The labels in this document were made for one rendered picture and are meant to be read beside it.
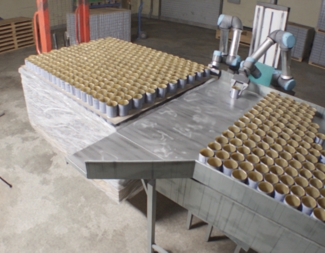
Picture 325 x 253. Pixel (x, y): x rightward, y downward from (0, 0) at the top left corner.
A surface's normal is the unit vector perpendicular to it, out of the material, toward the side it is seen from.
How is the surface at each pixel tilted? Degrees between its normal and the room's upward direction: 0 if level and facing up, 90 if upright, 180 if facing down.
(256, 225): 90
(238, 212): 90
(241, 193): 90
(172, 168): 90
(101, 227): 0
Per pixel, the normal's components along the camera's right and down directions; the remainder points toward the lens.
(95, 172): 0.10, 0.51
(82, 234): 0.05, -0.86
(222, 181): -0.64, 0.36
